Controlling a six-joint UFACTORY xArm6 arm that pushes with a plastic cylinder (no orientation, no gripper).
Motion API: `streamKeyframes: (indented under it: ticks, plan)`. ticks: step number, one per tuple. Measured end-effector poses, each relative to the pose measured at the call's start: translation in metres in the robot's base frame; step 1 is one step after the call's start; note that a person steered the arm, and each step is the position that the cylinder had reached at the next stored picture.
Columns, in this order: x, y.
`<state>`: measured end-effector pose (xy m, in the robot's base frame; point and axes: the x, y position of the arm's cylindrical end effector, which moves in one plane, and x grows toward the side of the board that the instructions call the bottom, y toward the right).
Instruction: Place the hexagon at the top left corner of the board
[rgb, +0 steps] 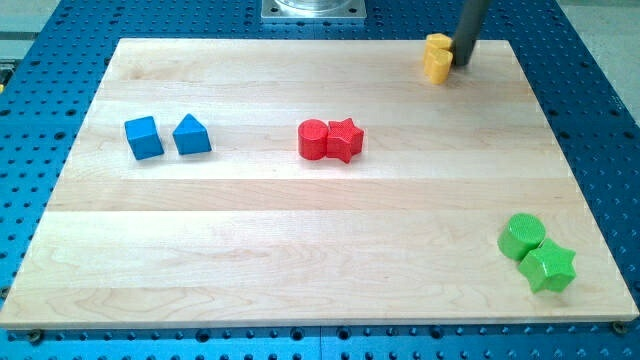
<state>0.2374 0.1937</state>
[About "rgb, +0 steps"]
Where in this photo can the yellow hexagon block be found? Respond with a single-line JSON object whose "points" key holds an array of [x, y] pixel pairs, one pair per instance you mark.
{"points": [[438, 48]]}

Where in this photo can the wooden board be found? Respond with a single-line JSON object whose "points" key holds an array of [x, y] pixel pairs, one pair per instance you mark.
{"points": [[252, 234]]}

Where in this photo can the red star block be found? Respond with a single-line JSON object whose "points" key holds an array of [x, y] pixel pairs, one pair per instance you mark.
{"points": [[344, 140]]}

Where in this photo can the red cylinder block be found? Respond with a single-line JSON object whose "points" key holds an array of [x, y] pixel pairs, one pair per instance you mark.
{"points": [[312, 139]]}

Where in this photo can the blue triangular prism block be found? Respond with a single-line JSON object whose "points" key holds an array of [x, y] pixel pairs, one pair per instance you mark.
{"points": [[191, 137]]}

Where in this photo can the yellow heart block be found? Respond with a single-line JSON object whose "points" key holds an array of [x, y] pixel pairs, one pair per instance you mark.
{"points": [[437, 65]]}

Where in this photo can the blue cube block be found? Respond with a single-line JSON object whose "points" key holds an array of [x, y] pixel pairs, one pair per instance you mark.
{"points": [[143, 138]]}

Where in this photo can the green cylinder block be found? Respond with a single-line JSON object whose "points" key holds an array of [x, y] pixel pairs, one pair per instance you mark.
{"points": [[522, 233]]}

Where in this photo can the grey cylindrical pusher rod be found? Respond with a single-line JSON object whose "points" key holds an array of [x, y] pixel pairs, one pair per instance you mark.
{"points": [[468, 29]]}

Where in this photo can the green star block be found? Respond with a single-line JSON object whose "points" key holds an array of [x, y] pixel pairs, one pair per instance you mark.
{"points": [[548, 267]]}

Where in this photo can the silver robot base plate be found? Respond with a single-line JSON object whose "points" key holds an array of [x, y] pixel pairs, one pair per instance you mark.
{"points": [[313, 9]]}

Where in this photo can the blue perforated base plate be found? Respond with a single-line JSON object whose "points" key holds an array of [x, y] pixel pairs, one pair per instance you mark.
{"points": [[564, 49]]}

